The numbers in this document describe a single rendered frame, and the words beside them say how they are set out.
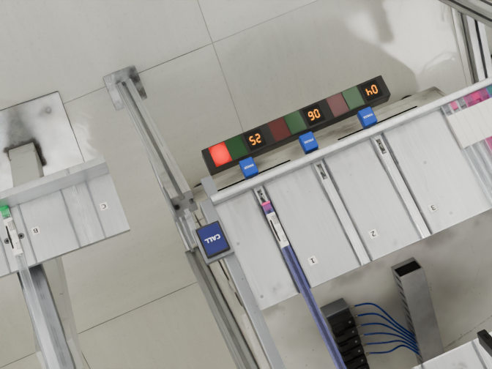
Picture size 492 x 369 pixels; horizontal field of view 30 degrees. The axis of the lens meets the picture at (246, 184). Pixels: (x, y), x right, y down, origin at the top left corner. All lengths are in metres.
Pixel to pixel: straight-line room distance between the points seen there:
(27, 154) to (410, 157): 0.94
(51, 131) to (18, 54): 0.20
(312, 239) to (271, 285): 0.10
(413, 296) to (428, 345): 0.13
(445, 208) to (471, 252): 0.36
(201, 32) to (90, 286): 0.71
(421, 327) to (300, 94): 0.72
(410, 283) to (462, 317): 0.21
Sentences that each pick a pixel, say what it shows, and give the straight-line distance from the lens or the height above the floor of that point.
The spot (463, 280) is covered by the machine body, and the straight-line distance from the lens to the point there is 1.93.
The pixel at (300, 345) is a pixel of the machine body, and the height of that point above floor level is 0.62.
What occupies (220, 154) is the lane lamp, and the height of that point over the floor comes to 0.66.
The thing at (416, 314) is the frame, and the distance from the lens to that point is 1.86.
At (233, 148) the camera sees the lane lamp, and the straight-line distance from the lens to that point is 1.56.
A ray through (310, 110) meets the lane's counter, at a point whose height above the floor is 0.65.
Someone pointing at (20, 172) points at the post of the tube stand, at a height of 0.16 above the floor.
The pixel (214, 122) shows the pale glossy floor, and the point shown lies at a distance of 2.26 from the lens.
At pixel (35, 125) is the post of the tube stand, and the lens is 2.18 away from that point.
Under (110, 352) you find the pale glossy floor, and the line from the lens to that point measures 2.51.
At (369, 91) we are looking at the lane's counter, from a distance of 1.61.
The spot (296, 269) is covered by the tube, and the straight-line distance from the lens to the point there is 1.49.
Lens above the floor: 2.04
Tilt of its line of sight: 60 degrees down
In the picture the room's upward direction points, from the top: 146 degrees clockwise
